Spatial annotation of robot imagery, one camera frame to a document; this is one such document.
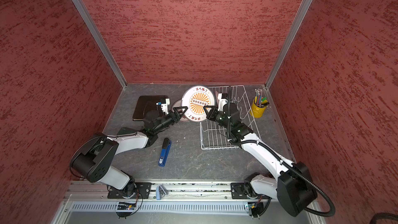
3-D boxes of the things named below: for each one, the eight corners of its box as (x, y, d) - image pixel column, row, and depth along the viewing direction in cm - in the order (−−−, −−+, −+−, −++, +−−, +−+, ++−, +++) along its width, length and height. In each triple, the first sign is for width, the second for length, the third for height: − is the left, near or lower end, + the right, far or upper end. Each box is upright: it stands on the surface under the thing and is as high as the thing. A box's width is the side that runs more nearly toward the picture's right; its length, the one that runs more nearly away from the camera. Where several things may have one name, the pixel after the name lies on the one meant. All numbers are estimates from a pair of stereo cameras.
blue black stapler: (159, 166, 84) (157, 163, 80) (164, 141, 93) (162, 138, 89) (168, 166, 84) (166, 163, 80) (171, 141, 93) (170, 138, 89)
